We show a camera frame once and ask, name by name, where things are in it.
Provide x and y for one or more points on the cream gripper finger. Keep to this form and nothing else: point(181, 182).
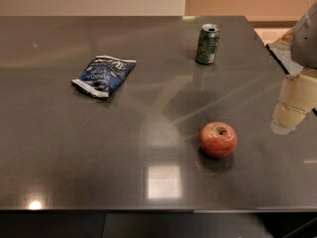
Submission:
point(298, 96)

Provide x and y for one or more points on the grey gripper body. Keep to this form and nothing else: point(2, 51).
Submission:
point(306, 44)

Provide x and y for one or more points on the red apple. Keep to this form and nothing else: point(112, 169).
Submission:
point(218, 140)

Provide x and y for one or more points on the grey side counter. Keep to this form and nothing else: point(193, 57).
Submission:
point(282, 54)

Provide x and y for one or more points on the green soda can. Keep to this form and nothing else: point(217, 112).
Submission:
point(207, 44)

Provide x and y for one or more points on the blue chip bag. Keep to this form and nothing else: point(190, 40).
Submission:
point(103, 76)

